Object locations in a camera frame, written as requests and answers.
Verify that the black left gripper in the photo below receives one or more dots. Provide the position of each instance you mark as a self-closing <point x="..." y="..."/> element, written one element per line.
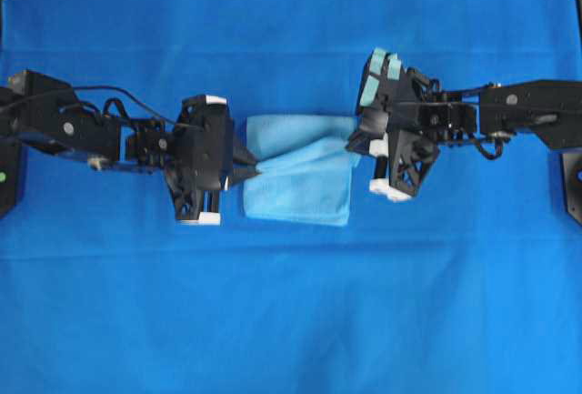
<point x="201" y="158"/>

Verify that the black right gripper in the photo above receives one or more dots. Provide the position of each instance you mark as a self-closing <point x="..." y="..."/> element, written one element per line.
<point x="397" y="136"/>

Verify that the light blue towel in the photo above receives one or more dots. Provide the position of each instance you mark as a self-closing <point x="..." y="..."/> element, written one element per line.
<point x="304" y="169"/>

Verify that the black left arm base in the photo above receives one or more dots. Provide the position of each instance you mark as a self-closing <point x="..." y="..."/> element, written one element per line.
<point x="12" y="170"/>

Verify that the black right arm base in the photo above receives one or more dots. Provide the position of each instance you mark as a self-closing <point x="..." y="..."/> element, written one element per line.
<point x="571" y="181"/>

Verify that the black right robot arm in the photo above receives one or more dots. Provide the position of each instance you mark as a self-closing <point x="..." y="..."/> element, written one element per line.
<point x="488" y="117"/>

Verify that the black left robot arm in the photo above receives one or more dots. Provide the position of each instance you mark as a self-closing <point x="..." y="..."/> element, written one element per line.
<point x="46" y="114"/>

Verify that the blue table cloth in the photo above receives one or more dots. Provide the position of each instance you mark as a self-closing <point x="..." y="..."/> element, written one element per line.
<point x="474" y="286"/>

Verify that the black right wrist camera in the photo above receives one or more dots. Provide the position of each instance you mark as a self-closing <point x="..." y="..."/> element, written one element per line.
<point x="384" y="80"/>

